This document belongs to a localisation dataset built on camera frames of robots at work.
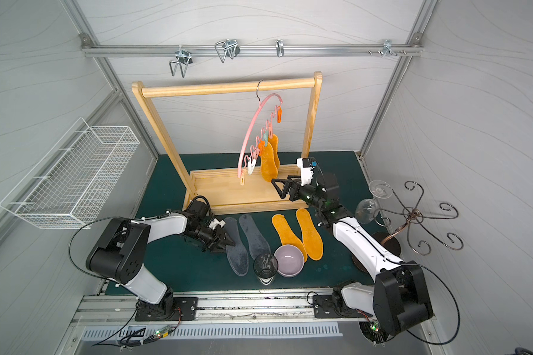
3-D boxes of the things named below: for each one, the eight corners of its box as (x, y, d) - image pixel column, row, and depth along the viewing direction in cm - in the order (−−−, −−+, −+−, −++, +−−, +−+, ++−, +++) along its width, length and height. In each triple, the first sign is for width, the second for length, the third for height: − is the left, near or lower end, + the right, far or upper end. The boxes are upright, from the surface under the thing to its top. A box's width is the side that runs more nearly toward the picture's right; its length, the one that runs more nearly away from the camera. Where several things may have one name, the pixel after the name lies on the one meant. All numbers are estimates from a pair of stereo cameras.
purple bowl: (274, 278, 80) (274, 275, 77) (274, 248, 88) (274, 244, 84) (304, 278, 80) (305, 275, 77) (301, 248, 88) (303, 244, 84)
